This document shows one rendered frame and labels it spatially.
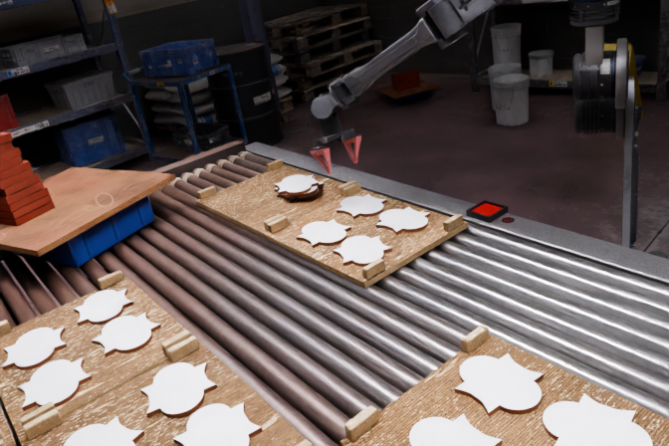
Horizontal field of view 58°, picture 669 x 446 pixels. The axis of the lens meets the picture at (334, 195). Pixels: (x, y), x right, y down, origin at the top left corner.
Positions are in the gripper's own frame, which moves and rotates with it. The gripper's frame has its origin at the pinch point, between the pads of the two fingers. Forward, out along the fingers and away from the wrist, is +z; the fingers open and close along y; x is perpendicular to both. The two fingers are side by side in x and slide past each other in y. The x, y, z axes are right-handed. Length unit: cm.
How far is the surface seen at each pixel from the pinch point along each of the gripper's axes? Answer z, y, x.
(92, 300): 10, -70, 16
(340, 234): 14.5, -14.8, -11.1
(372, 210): 13.2, -0.6, -8.4
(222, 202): 3.1, -19.8, 39.0
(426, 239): 19.7, -3.7, -29.3
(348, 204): 11.1, -1.3, 0.3
